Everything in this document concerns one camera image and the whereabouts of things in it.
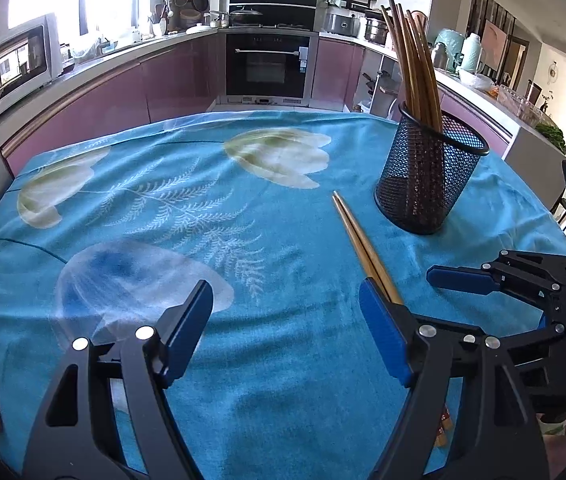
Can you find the steel stock pot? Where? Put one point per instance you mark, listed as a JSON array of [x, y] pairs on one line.
[[375, 31]]

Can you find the wooden slatted partition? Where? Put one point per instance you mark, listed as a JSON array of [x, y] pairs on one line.
[[483, 15]]

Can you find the black mesh utensil holder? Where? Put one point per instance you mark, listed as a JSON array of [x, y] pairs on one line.
[[398, 185]]

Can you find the mint green thermos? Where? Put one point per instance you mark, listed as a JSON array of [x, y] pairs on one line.
[[473, 54]]

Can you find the silver microwave oven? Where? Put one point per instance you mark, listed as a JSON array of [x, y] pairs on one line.
[[13, 65]]

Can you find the silver rice cooker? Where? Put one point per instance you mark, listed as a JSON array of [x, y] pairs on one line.
[[340, 25]]

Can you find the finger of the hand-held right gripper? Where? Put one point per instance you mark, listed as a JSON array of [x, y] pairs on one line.
[[463, 280], [533, 342]]

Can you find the light bamboo chopstick red end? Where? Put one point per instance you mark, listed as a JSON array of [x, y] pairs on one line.
[[362, 251], [369, 249]]

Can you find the steel pot with lid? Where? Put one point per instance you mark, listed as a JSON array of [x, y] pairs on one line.
[[245, 15]]

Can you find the white bowl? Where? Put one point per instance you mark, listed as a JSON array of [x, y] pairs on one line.
[[475, 79]]

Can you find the black frying pan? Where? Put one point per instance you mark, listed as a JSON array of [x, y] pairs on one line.
[[201, 1]]

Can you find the grey kitchen countertop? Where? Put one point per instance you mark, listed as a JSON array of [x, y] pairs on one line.
[[113, 55]]

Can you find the white utensil crock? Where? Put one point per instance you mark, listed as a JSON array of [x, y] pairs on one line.
[[161, 27]]

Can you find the bunch of chopsticks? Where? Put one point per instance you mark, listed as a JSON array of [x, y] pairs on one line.
[[415, 75]]

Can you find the brown clay pot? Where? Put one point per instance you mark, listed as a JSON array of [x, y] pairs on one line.
[[189, 15]]

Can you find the green leafy vegetables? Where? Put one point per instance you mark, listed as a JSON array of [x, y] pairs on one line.
[[550, 135]]

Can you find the black built-in oven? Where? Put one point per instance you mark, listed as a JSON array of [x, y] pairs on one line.
[[268, 70]]

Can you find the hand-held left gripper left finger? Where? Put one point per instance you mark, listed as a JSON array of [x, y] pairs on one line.
[[188, 330]]

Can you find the blue floral tablecloth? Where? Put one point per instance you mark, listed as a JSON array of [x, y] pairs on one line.
[[163, 240]]

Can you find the small white wall fan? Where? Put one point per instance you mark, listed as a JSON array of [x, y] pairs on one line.
[[553, 72]]

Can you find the mint green kettle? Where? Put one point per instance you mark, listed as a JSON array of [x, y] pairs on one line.
[[450, 47]]

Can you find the purple kitchen cabinets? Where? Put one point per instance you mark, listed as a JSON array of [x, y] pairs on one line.
[[113, 95]]

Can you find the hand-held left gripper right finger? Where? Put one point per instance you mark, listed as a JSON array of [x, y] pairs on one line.
[[388, 335]]

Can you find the clear glass container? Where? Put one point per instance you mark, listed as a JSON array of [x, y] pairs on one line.
[[520, 105]]

